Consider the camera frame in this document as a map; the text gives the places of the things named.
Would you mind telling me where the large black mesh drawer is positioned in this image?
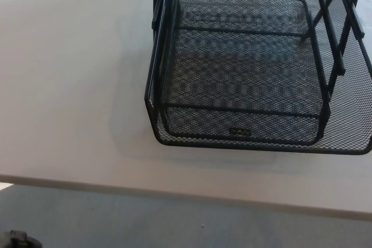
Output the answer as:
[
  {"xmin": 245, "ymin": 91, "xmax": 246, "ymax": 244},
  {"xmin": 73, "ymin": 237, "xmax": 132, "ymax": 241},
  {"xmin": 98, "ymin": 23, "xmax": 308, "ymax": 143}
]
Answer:
[{"xmin": 144, "ymin": 0, "xmax": 372, "ymax": 156}]

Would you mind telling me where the small black mesh drawer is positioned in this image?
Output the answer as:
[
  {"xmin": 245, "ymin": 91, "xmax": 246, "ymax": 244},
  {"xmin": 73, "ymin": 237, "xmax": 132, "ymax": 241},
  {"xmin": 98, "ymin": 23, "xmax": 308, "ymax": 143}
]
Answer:
[{"xmin": 162, "ymin": 0, "xmax": 326, "ymax": 146}]

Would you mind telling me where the dark grey robot body part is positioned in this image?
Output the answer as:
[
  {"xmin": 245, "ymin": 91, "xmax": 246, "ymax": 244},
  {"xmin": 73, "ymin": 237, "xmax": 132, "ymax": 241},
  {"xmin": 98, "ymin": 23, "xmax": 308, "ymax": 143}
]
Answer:
[{"xmin": 0, "ymin": 229, "xmax": 45, "ymax": 248}]

